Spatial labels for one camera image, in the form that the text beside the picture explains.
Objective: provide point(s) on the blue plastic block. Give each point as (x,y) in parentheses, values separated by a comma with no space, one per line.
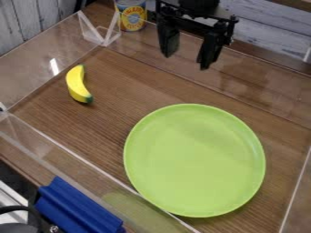
(74,211)

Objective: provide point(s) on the clear acrylic tray wall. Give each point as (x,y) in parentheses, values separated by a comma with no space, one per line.
(41,159)

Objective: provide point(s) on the yellow toy banana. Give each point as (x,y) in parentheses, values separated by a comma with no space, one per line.
(76,87)

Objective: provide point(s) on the green round plate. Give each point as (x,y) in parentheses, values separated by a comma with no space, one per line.
(194,160)

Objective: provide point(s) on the yellow blue labelled can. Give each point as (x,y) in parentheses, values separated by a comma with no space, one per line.
(132,12)

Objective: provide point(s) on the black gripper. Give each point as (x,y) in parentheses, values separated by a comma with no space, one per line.
(200,17)

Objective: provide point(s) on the clear acrylic corner bracket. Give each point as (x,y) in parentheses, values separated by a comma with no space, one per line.
(102,35)

